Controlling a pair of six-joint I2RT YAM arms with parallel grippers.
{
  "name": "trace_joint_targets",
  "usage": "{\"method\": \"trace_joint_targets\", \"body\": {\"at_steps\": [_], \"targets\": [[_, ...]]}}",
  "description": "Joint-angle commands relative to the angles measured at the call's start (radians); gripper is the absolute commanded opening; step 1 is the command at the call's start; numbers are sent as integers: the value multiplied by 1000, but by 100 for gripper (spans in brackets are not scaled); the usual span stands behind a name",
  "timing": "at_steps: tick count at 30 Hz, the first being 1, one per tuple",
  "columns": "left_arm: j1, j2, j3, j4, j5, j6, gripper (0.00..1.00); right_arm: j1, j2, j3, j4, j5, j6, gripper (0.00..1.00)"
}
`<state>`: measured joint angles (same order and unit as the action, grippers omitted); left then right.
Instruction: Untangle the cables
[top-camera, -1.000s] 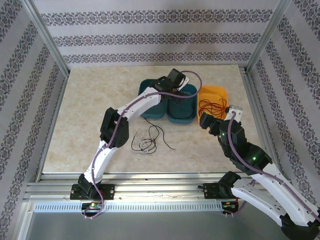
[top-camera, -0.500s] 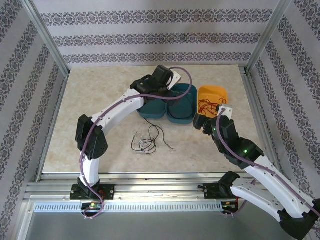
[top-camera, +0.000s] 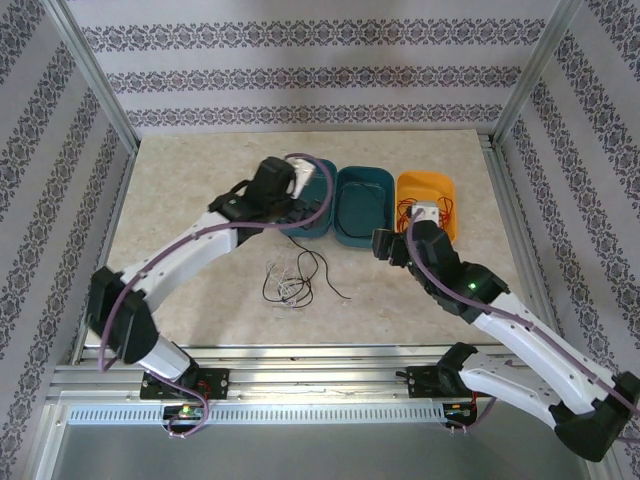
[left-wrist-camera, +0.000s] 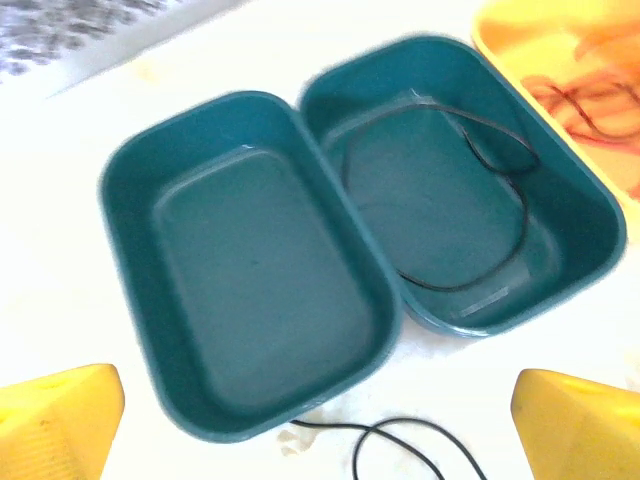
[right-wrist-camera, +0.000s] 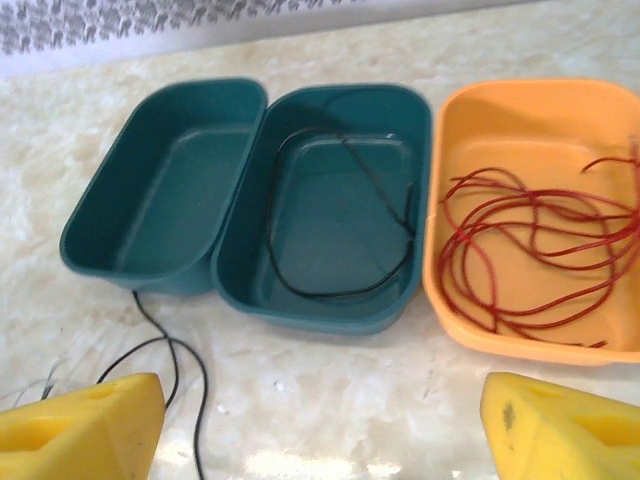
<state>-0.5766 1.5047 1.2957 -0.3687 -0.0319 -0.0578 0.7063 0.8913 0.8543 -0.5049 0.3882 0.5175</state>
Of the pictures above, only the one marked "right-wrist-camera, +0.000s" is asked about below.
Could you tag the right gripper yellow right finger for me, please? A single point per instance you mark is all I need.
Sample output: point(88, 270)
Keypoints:
point(560, 440)

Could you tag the teal plastic bin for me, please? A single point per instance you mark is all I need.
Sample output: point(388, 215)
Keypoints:
point(325, 225)
point(150, 200)

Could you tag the orange plastic bin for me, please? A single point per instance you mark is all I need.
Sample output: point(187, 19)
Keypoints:
point(500, 130)

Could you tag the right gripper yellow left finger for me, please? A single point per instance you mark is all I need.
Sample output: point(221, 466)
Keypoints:
point(75, 440)

